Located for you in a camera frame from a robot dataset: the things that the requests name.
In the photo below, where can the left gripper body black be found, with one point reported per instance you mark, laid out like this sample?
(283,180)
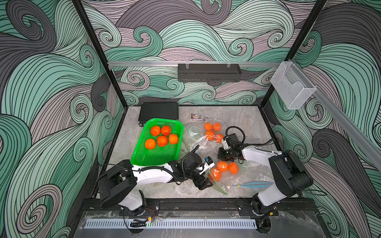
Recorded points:
(197,180)

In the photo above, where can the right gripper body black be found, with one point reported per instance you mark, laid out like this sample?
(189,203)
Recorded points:
(225,154)

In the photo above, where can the blue-zip bag of oranges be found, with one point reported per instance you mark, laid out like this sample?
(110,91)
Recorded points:
(252,182)

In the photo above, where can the orange fruit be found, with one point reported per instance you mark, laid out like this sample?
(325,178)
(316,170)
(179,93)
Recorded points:
(150,144)
(162,141)
(166,130)
(173,139)

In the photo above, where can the orange fruit taken out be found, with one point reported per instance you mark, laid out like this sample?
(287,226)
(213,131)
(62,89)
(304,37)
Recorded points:
(155,130)

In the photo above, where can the green-zip bag of oranges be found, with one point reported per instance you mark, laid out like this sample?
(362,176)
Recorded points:
(223,173)

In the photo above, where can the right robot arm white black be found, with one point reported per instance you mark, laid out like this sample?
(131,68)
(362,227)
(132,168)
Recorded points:
(290,175)

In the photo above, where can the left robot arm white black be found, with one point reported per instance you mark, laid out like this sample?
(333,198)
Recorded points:
(117,186)

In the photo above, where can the small card box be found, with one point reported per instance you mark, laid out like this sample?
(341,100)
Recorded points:
(196,117)

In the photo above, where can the green plastic basket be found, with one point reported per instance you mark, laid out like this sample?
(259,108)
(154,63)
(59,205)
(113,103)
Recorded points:
(159,155)

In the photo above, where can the black hard case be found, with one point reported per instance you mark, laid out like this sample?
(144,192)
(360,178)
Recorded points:
(161,110)

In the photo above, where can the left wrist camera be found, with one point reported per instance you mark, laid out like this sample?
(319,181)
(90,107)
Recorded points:
(207,164)

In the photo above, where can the black wall tray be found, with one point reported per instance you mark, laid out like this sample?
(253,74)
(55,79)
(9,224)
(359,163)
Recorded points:
(212,73)

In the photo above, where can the clear acrylic wall holder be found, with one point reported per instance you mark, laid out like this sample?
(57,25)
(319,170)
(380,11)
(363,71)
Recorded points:
(292,85)

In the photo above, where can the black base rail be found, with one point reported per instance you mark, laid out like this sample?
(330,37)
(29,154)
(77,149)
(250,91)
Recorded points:
(242,206)

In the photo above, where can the white slotted cable duct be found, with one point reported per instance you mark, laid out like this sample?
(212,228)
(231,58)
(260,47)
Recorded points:
(173,224)

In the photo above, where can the aluminium wall rail right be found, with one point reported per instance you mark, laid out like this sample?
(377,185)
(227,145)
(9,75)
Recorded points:
(328,93)

